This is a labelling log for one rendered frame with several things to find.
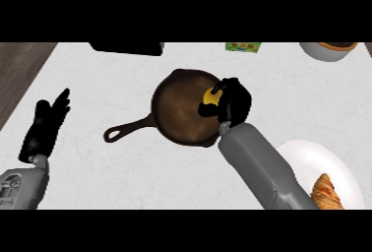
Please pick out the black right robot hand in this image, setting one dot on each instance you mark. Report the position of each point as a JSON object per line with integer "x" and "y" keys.
{"x": 237, "y": 105}

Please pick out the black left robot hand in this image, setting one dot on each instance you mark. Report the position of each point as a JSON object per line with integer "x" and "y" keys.
{"x": 43, "y": 131}

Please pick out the yellow lemon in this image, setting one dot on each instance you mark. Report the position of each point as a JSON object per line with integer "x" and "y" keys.
{"x": 211, "y": 96}

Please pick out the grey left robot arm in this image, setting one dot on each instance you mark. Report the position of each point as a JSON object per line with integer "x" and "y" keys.
{"x": 24, "y": 183}

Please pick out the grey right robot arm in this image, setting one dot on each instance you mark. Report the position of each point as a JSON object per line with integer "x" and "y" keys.
{"x": 262, "y": 167}

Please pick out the dark brown cast-iron pan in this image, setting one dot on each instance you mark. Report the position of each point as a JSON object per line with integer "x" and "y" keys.
{"x": 182, "y": 108}

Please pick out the white plate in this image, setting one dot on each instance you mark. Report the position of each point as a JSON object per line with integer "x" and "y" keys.
{"x": 325, "y": 164}

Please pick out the green printed box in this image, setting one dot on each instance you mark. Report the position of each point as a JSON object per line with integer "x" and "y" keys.
{"x": 242, "y": 47}

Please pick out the grey bowl with orange rim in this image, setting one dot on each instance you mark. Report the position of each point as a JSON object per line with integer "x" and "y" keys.
{"x": 328, "y": 50}

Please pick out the golden croissant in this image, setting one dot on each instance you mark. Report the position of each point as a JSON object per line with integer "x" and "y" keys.
{"x": 327, "y": 194}

